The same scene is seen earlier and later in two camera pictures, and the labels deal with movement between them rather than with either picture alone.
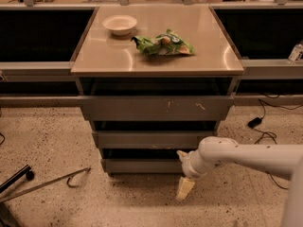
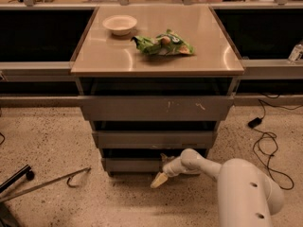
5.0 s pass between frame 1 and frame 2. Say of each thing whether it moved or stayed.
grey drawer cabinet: stayed
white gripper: moved
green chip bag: stayed
